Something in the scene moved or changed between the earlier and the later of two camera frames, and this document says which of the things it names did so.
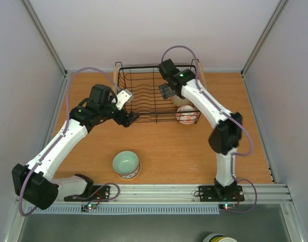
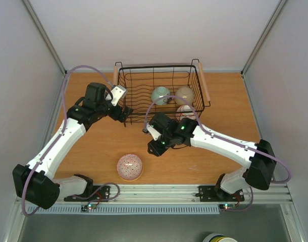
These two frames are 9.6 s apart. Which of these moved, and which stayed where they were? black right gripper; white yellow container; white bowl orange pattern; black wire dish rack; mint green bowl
Moved: mint green bowl; black right gripper
Stayed: white yellow container; black wire dish rack; white bowl orange pattern
